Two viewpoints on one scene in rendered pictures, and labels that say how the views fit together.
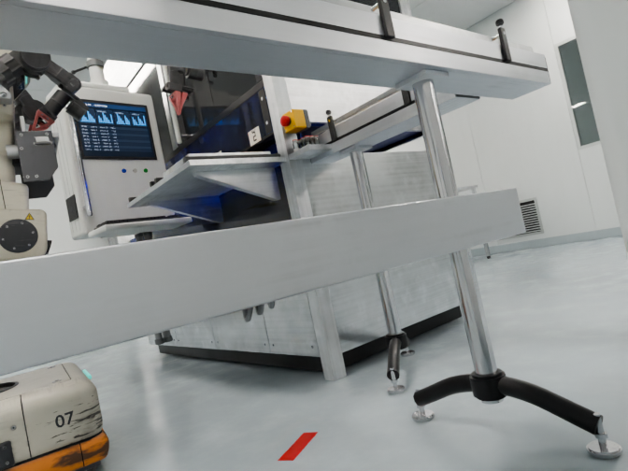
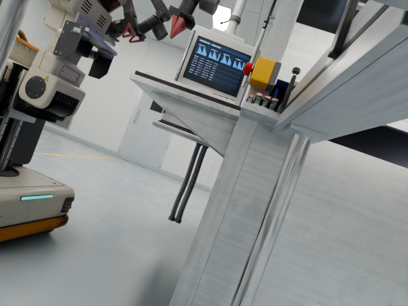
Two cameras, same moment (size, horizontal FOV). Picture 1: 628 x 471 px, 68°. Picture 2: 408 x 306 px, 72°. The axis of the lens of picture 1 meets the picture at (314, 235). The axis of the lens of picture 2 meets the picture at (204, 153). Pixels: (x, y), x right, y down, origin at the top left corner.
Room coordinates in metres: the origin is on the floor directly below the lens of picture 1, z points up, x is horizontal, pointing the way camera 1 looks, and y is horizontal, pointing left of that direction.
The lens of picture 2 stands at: (1.08, -0.55, 0.69)
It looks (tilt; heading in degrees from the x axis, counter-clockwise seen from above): 1 degrees up; 44
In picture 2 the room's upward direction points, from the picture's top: 20 degrees clockwise
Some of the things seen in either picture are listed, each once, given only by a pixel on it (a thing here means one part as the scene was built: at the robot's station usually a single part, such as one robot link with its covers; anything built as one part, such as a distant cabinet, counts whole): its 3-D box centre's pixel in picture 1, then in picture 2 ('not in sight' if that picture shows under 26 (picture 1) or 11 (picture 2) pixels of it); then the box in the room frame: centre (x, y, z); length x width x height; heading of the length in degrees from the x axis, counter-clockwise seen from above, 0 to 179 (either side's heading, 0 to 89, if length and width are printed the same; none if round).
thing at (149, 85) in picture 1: (149, 116); not in sight; (2.76, 0.82, 1.50); 0.49 x 0.01 x 0.59; 39
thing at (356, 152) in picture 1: (377, 249); (251, 277); (1.72, -0.22, 0.46); 0.09 x 0.09 x 0.77; 39
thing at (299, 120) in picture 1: (295, 121); (264, 74); (1.74, -0.02, 0.99); 0.08 x 0.07 x 0.07; 129
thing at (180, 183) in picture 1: (209, 183); (203, 116); (1.95, 0.39, 0.87); 0.70 x 0.48 x 0.02; 39
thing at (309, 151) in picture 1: (313, 151); (263, 116); (1.76, -0.06, 0.87); 0.14 x 0.13 x 0.02; 129
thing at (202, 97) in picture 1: (185, 78); not in sight; (2.34, 0.48, 1.50); 0.47 x 0.01 x 0.59; 39
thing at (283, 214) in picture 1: (187, 235); not in sight; (2.59, 0.69, 0.73); 1.98 x 0.01 x 0.25; 39
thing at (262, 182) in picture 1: (239, 187); (188, 122); (1.75, 0.24, 0.79); 0.34 x 0.03 x 0.13; 129
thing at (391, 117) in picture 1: (378, 114); (338, 84); (1.61, -0.31, 0.92); 0.69 x 0.15 x 0.16; 39
